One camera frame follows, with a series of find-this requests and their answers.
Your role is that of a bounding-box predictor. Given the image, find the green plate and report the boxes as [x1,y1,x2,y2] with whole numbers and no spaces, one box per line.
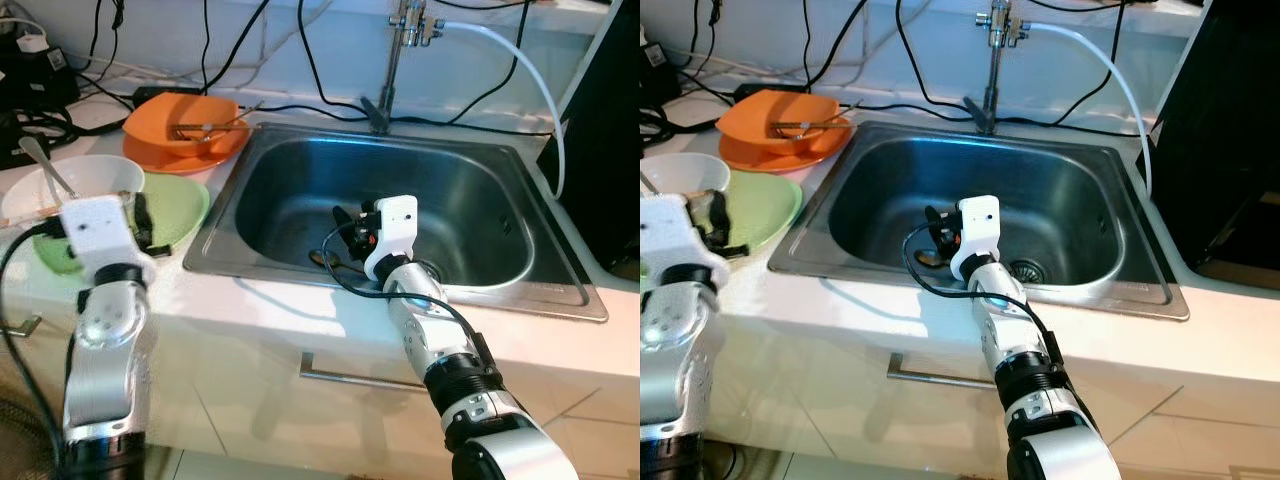
[722,168,804,256]
[32,172,211,276]

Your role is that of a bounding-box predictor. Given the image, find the long metal spoon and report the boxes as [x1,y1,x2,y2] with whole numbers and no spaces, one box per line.
[18,137,79,201]

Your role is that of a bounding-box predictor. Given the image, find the black tall appliance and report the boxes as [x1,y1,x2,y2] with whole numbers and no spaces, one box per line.
[540,0,641,276]
[1150,0,1280,291]

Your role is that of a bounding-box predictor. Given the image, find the stainless steel sink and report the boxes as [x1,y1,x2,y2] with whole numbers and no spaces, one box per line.
[768,120,1191,321]
[183,122,609,323]

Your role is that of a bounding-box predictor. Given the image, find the orange bowl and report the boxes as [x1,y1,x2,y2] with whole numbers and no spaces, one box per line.
[125,92,241,151]
[718,88,839,146]

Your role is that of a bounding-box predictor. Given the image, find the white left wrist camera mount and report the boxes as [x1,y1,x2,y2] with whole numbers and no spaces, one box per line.
[57,196,156,286]
[640,193,721,291]

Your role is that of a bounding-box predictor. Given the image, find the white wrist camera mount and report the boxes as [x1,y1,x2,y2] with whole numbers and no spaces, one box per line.
[950,196,1004,281]
[363,196,419,283]
[57,196,156,286]
[640,193,721,291]

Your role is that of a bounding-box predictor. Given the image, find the white faucet hose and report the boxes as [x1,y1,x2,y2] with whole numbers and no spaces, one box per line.
[1030,20,1154,196]
[430,20,567,198]

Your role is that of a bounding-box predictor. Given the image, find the chrome faucet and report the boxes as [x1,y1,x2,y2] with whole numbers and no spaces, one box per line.
[963,0,1036,136]
[362,0,446,136]

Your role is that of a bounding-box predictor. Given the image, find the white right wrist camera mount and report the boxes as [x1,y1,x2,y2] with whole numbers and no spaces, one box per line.
[950,196,1004,281]
[363,196,419,283]

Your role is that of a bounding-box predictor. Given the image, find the white bowl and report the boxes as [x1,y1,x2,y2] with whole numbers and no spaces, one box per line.
[2,155,146,226]
[640,153,731,201]

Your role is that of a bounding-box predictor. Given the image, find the black labelled power adapter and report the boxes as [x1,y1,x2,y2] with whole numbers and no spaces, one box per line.
[640,40,686,101]
[0,45,81,109]

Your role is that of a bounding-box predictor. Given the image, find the long silver cabinet handle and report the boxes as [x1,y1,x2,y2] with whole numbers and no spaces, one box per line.
[887,352,1001,391]
[300,352,431,393]

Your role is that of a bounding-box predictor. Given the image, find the orange plate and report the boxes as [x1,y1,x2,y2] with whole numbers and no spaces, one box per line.
[122,125,251,174]
[718,125,853,174]

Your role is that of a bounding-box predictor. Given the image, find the cream sink counter cabinet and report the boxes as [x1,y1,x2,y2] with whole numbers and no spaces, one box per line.
[640,265,1280,480]
[0,265,641,480]

